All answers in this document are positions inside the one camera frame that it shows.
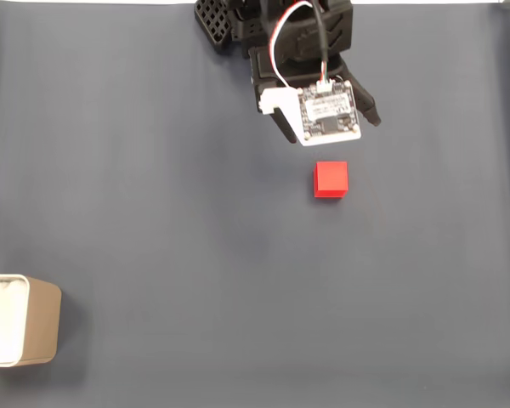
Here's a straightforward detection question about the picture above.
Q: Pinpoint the red cube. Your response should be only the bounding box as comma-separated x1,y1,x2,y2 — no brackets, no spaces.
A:
313,161,349,200

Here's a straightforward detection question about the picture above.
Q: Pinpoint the beige box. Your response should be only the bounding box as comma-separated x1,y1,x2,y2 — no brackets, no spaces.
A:
0,274,63,368

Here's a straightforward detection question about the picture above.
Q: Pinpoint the dark blue table mat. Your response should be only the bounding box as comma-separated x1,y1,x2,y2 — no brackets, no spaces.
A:
0,3,510,408

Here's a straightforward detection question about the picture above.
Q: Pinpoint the white red servo wire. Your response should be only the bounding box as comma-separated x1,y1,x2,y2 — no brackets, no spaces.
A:
268,0,314,93

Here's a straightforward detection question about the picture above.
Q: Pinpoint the white camera circuit board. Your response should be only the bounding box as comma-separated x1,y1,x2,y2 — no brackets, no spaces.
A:
258,78,362,148

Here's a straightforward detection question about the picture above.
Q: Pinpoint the black camera cable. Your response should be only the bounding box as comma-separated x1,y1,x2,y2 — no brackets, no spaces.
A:
309,0,331,84

